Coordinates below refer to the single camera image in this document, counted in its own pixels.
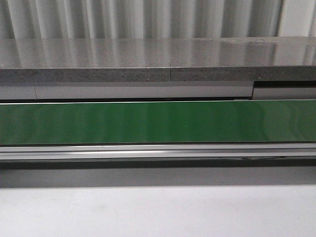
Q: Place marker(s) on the grey stone counter slab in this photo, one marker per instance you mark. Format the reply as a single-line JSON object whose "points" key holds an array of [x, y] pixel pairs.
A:
{"points": [[157, 60]]}

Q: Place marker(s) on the green conveyor belt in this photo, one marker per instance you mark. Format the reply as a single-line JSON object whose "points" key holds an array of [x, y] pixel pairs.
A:
{"points": [[158, 122]]}

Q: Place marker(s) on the white pleated curtain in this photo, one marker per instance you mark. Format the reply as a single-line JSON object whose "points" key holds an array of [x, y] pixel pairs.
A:
{"points": [[138, 19]]}

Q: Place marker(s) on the aluminium conveyor frame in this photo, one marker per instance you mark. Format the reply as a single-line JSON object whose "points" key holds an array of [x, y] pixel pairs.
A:
{"points": [[158, 151]]}

